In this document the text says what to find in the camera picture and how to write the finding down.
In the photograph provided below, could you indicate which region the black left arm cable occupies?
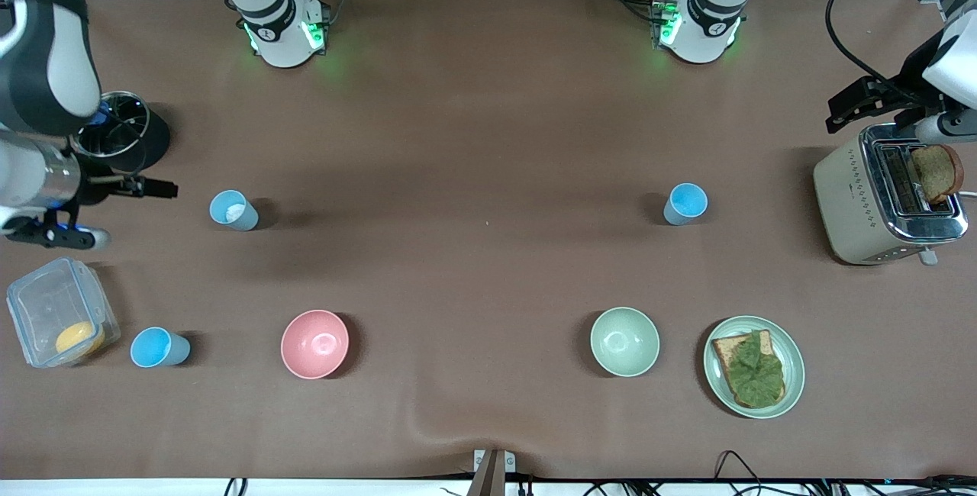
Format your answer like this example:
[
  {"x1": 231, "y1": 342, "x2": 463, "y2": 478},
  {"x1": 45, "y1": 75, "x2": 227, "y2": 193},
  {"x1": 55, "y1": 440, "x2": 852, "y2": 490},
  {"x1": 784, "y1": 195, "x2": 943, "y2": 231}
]
[{"x1": 825, "y1": 0, "x2": 917, "y2": 94}]

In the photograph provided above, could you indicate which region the blue plastic cup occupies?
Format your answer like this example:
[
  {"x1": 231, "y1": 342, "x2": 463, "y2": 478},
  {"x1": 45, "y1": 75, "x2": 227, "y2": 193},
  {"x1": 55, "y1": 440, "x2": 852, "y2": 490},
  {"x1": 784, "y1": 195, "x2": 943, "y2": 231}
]
[
  {"x1": 130, "y1": 327, "x2": 192, "y2": 369},
  {"x1": 663, "y1": 182, "x2": 708, "y2": 226}
]

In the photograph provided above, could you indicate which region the green lettuce leaf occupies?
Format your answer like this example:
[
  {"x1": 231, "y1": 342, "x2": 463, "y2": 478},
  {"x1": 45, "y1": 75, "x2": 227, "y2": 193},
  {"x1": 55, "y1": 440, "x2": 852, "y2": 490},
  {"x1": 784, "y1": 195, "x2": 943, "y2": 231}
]
[{"x1": 725, "y1": 330, "x2": 785, "y2": 407}]

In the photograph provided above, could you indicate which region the pale green bowl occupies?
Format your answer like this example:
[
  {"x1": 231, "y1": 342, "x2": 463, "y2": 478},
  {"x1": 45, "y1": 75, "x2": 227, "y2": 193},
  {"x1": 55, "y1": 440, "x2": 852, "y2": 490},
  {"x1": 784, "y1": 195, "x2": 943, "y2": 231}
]
[{"x1": 589, "y1": 306, "x2": 661, "y2": 378}]

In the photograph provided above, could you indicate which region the blue cup with white inside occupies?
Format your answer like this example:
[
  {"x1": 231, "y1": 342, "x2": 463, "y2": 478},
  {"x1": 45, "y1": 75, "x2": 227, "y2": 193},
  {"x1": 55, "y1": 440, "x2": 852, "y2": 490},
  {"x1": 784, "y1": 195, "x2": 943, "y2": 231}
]
[{"x1": 209, "y1": 189, "x2": 260, "y2": 232}]

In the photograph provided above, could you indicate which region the cream and chrome toaster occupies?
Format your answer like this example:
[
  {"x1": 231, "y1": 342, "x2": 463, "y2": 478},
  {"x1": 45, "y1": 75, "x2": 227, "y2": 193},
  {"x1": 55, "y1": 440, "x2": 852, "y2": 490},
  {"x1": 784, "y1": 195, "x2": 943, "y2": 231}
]
[{"x1": 812, "y1": 123, "x2": 970, "y2": 266}]

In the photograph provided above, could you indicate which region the brown bread slice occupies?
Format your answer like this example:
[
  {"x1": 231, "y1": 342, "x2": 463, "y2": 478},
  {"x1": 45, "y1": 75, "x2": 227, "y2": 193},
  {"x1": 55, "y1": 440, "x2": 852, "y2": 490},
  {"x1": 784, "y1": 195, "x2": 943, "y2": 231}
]
[{"x1": 910, "y1": 143, "x2": 966, "y2": 205}]

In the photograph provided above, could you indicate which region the clear plastic food container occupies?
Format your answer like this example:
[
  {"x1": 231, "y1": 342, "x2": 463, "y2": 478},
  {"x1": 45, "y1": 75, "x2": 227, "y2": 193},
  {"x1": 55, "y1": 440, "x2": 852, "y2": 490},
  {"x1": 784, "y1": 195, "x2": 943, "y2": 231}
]
[{"x1": 6, "y1": 256, "x2": 121, "y2": 369}]

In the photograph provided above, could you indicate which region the pale green plate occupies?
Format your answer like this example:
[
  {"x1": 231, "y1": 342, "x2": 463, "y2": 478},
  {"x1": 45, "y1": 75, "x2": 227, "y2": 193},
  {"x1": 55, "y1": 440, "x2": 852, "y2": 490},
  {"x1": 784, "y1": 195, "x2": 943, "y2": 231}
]
[{"x1": 703, "y1": 315, "x2": 806, "y2": 420}]

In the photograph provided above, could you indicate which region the toast slice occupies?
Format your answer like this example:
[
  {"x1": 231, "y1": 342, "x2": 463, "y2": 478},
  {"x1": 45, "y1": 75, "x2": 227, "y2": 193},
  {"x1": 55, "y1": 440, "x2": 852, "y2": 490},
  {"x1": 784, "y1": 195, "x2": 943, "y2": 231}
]
[{"x1": 711, "y1": 330, "x2": 787, "y2": 409}]

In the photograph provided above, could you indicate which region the pink bowl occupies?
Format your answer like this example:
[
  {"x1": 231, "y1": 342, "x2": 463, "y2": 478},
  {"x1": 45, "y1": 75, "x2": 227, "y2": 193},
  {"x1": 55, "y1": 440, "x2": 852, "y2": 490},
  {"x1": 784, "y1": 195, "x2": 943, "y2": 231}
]
[{"x1": 280, "y1": 309, "x2": 350, "y2": 380}]

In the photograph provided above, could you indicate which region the yellow round food piece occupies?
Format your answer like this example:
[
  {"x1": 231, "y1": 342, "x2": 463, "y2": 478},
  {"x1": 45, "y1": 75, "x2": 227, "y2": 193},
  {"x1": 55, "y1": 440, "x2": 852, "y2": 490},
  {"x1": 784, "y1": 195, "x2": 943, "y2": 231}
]
[{"x1": 55, "y1": 320, "x2": 106, "y2": 359}]

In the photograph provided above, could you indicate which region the metal table clamp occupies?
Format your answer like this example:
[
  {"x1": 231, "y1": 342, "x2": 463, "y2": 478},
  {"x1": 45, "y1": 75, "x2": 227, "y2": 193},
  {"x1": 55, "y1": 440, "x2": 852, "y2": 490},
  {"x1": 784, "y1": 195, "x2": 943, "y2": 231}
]
[{"x1": 473, "y1": 449, "x2": 517, "y2": 496}]

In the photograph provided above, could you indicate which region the black cylindrical pot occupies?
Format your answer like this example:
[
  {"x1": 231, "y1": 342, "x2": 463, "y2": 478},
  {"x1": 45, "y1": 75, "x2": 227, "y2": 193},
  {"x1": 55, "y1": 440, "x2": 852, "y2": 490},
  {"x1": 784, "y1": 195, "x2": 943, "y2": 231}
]
[{"x1": 73, "y1": 90, "x2": 171, "y2": 172}]

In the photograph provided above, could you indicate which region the black looped floor cable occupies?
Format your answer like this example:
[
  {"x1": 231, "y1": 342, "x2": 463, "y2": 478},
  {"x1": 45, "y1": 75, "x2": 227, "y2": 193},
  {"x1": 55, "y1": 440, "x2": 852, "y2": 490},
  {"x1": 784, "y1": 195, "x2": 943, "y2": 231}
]
[{"x1": 714, "y1": 450, "x2": 764, "y2": 496}]

